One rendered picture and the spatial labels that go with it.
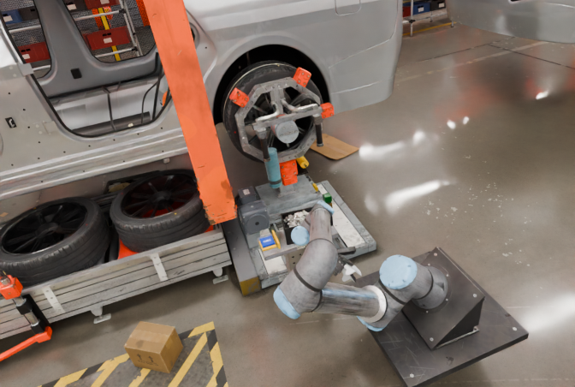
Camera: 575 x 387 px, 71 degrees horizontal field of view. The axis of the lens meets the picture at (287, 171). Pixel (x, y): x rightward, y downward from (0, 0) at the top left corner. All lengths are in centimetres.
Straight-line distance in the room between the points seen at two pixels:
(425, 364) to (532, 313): 86
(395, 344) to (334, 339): 48
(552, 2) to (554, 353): 271
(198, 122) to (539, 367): 201
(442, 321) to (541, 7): 289
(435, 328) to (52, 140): 226
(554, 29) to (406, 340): 299
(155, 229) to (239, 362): 90
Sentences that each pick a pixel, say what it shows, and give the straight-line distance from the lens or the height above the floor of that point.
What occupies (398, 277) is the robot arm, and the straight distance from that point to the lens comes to 180.
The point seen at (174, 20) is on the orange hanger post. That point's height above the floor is 163.
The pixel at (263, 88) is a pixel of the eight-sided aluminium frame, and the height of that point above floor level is 111.
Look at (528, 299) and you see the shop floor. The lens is 268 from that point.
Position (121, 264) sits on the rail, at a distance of 258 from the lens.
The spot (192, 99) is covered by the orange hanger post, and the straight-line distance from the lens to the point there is 200.
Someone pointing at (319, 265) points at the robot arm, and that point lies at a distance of 133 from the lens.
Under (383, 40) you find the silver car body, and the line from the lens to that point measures 287.
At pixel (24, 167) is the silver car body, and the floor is 91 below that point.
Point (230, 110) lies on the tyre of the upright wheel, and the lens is 253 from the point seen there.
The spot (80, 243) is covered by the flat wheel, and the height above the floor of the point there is 46.
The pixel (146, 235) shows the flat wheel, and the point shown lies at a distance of 261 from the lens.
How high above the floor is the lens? 194
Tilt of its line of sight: 32 degrees down
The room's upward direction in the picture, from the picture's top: 9 degrees counter-clockwise
